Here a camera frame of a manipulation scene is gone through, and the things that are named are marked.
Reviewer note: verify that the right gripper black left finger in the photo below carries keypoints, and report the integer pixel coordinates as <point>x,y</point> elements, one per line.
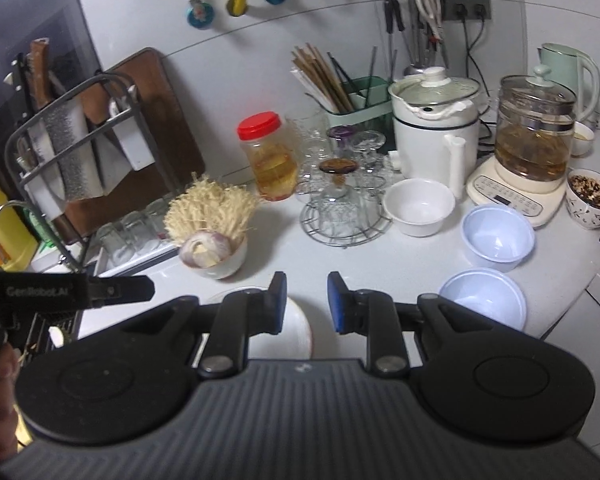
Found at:
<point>231,323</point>

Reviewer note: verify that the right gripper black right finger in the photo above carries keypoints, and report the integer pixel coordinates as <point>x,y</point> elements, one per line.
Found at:
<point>372,314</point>

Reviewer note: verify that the white ceramic bowl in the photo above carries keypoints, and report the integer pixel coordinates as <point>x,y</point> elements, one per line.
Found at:
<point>418,207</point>

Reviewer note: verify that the translucent plastic bowl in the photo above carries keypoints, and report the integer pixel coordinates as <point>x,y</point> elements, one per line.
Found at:
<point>496,237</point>
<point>489,293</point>

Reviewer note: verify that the person's left hand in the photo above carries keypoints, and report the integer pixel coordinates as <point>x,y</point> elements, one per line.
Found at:
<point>9,370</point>

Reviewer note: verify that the yellow dish soap bottle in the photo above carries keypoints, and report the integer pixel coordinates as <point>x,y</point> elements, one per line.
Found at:
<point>17,244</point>

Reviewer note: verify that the bowl with enoki and onion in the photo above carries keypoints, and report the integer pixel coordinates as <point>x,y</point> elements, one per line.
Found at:
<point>208,223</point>

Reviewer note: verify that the black dish rack with tray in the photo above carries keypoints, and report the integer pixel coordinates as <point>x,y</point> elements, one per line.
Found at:
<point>43,182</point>

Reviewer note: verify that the red lid plastic jar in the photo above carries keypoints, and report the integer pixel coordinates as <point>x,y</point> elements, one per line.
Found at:
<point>267,143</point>

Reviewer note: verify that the cleaver knife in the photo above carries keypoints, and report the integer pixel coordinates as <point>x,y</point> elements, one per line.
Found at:
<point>66,125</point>

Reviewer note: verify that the white electric cooking pot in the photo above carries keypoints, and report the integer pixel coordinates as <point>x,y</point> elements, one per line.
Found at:
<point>436,126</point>

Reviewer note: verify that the wooden cutting board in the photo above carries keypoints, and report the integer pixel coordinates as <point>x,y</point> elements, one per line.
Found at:
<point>157,142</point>

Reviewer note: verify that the green chopstick holder with chopsticks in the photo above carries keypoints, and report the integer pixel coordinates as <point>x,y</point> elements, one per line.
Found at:
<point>361,103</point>

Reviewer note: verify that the patterned bowl with spices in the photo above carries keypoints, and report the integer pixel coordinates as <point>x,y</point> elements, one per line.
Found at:
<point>583,197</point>

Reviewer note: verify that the glass health kettle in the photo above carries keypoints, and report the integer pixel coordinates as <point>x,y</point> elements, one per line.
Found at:
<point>532,147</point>

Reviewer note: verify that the small white cup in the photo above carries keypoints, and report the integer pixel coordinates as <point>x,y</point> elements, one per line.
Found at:
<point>583,139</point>

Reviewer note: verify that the hanging utensil rack with scissors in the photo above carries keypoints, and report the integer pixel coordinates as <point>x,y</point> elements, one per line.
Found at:
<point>419,25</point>

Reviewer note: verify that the mint green electric kettle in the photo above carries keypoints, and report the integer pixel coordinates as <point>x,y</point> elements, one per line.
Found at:
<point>577,71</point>

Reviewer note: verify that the wire glass holder with glasses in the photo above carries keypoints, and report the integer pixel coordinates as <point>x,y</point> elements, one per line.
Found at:
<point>342,175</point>

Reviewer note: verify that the black wall socket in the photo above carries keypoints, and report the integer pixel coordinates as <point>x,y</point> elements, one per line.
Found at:
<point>468,10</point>

